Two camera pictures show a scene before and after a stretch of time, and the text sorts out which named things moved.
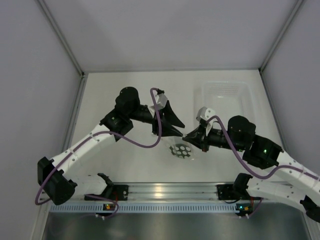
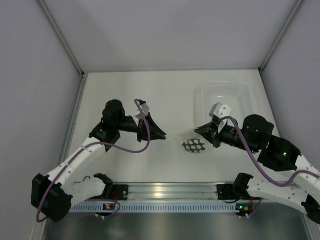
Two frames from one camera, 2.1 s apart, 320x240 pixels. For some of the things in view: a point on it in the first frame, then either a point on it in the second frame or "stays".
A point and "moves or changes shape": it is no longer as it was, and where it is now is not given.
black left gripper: [168, 130] to [157, 133]
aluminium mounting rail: [168, 191] stays
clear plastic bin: [227, 98] stays
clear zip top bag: [178, 148] moves or changes shape
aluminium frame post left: [59, 35] stays
